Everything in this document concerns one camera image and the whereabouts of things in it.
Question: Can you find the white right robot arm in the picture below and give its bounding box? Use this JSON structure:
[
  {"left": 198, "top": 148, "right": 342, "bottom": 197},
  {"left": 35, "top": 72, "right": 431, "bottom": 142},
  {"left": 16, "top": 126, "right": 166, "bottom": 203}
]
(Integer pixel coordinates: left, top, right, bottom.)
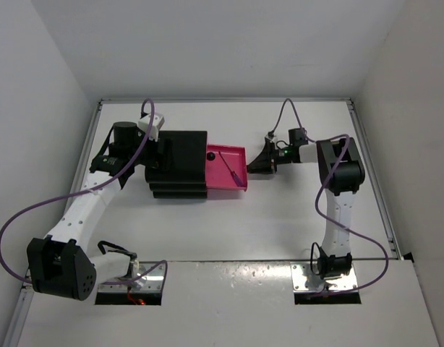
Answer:
[{"left": 247, "top": 128, "right": 365, "bottom": 279}]

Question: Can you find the metal base plate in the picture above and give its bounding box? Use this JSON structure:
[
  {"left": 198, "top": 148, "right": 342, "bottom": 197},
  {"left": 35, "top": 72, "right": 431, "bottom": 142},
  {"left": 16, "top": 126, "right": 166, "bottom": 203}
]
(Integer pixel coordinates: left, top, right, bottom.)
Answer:
[
  {"left": 98, "top": 261, "right": 168, "bottom": 294},
  {"left": 291, "top": 262, "right": 358, "bottom": 294}
]

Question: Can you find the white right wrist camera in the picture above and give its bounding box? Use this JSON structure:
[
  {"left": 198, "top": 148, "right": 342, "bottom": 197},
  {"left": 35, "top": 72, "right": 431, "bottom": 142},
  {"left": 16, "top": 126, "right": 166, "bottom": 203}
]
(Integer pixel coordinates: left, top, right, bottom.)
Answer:
[{"left": 266, "top": 132, "right": 277, "bottom": 143}]

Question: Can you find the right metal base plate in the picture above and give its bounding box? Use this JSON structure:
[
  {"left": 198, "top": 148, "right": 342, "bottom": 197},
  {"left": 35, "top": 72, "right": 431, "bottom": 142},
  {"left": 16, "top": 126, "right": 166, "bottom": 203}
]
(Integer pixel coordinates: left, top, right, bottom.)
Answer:
[{"left": 291, "top": 262, "right": 358, "bottom": 294}]

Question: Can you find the pink drawer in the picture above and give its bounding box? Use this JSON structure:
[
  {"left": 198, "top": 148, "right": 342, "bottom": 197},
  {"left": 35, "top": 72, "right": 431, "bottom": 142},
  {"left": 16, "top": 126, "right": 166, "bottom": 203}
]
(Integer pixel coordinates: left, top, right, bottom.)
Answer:
[{"left": 205, "top": 144, "right": 248, "bottom": 192}]

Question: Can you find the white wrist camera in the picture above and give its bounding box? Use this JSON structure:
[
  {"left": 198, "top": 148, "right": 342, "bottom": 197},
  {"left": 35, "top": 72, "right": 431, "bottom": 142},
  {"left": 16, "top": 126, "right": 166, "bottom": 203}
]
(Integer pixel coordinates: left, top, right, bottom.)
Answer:
[
  {"left": 266, "top": 132, "right": 277, "bottom": 143},
  {"left": 137, "top": 113, "right": 165, "bottom": 142}
]

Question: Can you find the purple handled screwdriver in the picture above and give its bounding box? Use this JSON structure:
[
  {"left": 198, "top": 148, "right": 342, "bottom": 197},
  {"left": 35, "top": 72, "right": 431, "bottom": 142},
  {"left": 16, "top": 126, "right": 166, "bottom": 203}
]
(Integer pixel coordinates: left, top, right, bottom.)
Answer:
[{"left": 218, "top": 151, "right": 243, "bottom": 187}]

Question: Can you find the black drawer cabinet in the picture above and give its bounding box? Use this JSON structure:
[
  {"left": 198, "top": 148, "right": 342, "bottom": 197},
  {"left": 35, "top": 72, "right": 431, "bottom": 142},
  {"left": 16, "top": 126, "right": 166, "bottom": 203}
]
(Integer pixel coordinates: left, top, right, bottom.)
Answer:
[{"left": 145, "top": 130, "right": 208, "bottom": 200}]

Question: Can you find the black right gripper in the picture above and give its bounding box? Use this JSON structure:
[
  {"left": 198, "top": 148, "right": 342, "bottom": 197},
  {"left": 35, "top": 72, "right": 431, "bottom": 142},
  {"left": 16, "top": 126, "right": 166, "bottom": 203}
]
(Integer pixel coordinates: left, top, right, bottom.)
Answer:
[{"left": 248, "top": 142, "right": 291, "bottom": 175}]

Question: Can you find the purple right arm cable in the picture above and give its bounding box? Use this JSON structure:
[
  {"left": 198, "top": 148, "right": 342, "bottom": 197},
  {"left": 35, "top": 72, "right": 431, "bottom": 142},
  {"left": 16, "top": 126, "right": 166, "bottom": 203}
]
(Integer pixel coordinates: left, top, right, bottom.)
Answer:
[{"left": 268, "top": 98, "right": 389, "bottom": 299}]

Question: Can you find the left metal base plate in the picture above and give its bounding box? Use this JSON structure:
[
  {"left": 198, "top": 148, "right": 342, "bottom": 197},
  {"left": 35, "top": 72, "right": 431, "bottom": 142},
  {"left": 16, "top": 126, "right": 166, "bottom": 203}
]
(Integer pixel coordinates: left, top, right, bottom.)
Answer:
[{"left": 98, "top": 261, "right": 168, "bottom": 294}]

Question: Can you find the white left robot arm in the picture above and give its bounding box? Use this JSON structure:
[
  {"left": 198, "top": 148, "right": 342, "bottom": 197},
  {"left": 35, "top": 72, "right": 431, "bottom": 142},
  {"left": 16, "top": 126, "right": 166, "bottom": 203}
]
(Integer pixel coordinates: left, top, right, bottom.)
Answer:
[{"left": 27, "top": 115, "right": 165, "bottom": 301}]

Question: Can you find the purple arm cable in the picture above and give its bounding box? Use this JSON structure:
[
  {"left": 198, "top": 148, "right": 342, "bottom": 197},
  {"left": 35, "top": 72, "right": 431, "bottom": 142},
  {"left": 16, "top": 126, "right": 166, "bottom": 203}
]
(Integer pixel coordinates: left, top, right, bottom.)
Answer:
[
  {"left": 268, "top": 98, "right": 389, "bottom": 299},
  {"left": 0, "top": 99, "right": 168, "bottom": 283}
]

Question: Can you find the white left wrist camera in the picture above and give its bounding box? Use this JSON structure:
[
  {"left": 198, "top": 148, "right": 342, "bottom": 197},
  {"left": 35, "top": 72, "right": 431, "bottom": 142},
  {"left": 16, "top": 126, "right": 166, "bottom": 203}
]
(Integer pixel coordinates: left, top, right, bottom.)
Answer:
[{"left": 137, "top": 113, "right": 165, "bottom": 142}]

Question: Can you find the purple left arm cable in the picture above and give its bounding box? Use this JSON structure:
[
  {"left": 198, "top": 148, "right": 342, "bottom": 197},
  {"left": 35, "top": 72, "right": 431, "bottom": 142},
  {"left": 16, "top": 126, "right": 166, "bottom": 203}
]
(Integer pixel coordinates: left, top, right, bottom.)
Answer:
[{"left": 0, "top": 99, "right": 168, "bottom": 283}]

